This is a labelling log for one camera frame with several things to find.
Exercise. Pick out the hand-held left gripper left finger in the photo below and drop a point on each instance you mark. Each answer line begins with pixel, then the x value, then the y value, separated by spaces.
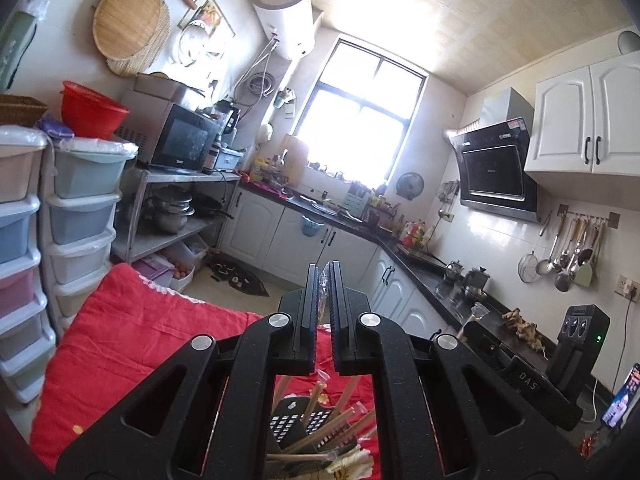
pixel 312 310

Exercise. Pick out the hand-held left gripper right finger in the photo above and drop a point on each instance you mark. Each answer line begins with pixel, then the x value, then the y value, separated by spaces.
pixel 337 310

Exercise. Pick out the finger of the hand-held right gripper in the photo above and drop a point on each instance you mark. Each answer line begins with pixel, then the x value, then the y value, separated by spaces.
pixel 487 347

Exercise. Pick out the plastic-wrapped chopstick pair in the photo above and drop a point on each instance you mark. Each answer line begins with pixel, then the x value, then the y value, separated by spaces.
pixel 476 315
pixel 325 290

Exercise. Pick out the pile of wooden chopsticks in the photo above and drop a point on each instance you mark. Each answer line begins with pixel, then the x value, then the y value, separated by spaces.
pixel 325 422

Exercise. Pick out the dark green plastic utensil basket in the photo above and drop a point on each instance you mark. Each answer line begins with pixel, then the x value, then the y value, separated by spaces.
pixel 295 470

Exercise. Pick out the row of hanging kitchen utensils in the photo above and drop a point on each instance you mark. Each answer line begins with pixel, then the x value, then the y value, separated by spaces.
pixel 580 255

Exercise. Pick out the ginger root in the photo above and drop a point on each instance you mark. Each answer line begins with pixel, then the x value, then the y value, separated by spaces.
pixel 525 332

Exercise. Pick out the white kitchen base cabinets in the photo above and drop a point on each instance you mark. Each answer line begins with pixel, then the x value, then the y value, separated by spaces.
pixel 300 255

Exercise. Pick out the large steel kettle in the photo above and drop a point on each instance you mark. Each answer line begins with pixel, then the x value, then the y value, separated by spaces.
pixel 476 284

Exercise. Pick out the smartphone with lit screen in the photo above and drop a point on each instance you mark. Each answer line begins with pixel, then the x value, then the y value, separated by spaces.
pixel 622 400

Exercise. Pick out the black kitchen countertop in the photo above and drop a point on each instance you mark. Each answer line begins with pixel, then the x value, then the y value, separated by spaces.
pixel 450 290

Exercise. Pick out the blue hanging bin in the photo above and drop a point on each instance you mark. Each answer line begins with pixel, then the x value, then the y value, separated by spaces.
pixel 311 227

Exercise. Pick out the small steel kettle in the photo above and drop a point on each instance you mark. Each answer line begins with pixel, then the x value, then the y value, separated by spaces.
pixel 453 272

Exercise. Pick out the hanging mesh strainer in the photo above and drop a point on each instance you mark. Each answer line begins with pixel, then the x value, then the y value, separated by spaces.
pixel 527 270

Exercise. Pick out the green knife block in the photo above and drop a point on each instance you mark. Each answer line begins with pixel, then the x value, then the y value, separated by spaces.
pixel 359 202

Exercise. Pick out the clear box of eggs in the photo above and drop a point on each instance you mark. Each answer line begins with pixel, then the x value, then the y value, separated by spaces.
pixel 182 275

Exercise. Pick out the small black fan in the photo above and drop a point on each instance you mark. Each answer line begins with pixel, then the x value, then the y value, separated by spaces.
pixel 411 185

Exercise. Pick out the black wok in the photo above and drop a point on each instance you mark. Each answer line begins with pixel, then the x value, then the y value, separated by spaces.
pixel 210 205

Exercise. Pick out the group of condiment bottles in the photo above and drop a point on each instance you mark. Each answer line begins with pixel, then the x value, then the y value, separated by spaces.
pixel 267 170

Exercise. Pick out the wooden cutting board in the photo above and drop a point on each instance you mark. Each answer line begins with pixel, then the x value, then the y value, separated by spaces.
pixel 295 160

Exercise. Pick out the steel shelf rack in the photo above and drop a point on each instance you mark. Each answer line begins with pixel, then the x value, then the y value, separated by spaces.
pixel 165 240

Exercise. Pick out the pink plastic storage box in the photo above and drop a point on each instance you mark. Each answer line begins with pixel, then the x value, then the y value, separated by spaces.
pixel 152 270

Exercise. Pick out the stack of steel pots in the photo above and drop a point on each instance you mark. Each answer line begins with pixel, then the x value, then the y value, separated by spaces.
pixel 170 207

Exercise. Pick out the black range hood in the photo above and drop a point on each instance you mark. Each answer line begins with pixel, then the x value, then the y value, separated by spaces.
pixel 495 170

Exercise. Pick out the red floral blanket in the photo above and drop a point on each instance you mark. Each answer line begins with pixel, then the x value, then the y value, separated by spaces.
pixel 125 335

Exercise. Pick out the kitchen window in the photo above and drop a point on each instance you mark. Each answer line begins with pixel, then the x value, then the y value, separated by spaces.
pixel 360 110

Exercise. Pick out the black microwave oven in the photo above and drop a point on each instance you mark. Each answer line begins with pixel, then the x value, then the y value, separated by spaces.
pixel 185 140

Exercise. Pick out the black electric kettle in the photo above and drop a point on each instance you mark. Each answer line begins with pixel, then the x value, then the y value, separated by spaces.
pixel 227 115

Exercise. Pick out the pastel plastic drawer tower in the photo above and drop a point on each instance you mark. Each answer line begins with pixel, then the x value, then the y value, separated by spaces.
pixel 17 240
pixel 82 210

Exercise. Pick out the silver metal box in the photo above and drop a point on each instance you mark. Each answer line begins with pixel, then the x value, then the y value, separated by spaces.
pixel 160 90

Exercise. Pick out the white plastic bag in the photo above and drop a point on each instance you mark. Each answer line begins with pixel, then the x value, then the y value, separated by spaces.
pixel 192 45

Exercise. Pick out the red plastic basin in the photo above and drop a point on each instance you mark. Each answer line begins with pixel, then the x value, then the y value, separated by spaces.
pixel 92 112

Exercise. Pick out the white water heater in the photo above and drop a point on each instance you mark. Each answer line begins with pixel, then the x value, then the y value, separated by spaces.
pixel 285 15

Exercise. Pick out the purple cloth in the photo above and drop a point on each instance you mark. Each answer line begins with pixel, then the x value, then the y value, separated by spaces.
pixel 56 126

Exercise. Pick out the round bamboo sieve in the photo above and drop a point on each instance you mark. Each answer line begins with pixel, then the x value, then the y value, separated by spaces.
pixel 130 20

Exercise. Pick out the woven wicker basket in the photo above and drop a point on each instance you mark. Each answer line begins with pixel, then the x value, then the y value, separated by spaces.
pixel 20 110

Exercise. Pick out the pale green hanging organizer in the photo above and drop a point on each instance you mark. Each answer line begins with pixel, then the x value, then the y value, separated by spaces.
pixel 15 50

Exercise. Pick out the wall power socket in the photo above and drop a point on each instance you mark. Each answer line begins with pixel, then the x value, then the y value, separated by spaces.
pixel 627 287

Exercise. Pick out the white wall cabinet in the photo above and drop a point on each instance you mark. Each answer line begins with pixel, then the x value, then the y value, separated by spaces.
pixel 565 120

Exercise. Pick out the wall calendar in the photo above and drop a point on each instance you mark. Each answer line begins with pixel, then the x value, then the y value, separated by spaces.
pixel 215 12

